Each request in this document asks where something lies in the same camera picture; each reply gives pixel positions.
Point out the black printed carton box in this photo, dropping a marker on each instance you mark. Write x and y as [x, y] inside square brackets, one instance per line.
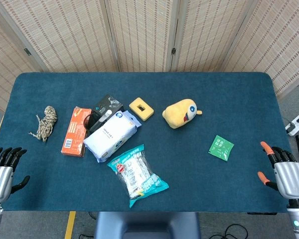
[109, 101]

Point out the dark blue table cover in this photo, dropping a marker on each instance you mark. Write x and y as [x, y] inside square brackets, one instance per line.
[214, 99]

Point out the white blue tissue pack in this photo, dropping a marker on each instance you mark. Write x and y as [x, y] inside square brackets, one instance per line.
[112, 135]

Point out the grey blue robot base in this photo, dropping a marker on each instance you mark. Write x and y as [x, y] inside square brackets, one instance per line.
[147, 225]

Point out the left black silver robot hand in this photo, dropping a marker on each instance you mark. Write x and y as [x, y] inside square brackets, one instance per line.
[0, 179]

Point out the woven bamboo folding screen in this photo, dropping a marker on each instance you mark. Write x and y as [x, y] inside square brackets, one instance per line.
[72, 32]

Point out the white power strip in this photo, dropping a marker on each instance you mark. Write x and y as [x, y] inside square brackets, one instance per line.
[296, 124]

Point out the orange cardboard box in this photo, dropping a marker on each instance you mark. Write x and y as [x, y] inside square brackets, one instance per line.
[74, 134]

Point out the teal clear snack bag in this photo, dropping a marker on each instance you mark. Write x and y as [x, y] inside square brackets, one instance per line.
[135, 174]

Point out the clear plastic tube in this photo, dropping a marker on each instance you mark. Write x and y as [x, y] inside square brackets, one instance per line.
[105, 115]

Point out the green tea sachet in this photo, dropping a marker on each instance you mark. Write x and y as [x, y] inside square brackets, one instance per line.
[220, 148]

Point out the yellow sponge with hole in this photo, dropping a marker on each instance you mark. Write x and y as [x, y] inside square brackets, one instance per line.
[144, 113]

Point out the right orange-tipped silver robot hand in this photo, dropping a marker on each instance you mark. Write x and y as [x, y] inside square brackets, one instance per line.
[290, 178]

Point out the yellow plush toy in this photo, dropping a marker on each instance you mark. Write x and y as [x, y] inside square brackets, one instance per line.
[177, 114]

